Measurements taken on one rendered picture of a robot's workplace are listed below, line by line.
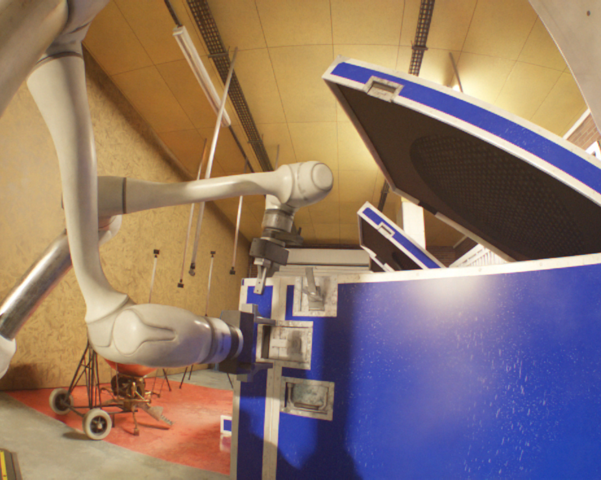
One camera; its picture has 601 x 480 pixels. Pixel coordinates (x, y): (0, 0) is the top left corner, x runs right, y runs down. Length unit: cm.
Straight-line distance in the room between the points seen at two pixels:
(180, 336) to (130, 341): 8
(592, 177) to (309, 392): 92
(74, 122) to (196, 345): 39
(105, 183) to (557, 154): 115
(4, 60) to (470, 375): 89
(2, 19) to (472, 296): 88
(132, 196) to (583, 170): 114
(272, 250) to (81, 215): 57
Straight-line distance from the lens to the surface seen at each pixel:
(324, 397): 88
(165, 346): 51
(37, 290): 104
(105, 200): 88
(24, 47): 35
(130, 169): 419
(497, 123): 96
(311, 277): 85
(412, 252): 239
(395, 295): 80
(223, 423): 260
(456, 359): 78
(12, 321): 107
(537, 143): 94
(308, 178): 80
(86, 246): 59
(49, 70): 54
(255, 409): 98
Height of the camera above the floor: 79
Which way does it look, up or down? 17 degrees up
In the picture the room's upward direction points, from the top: 3 degrees clockwise
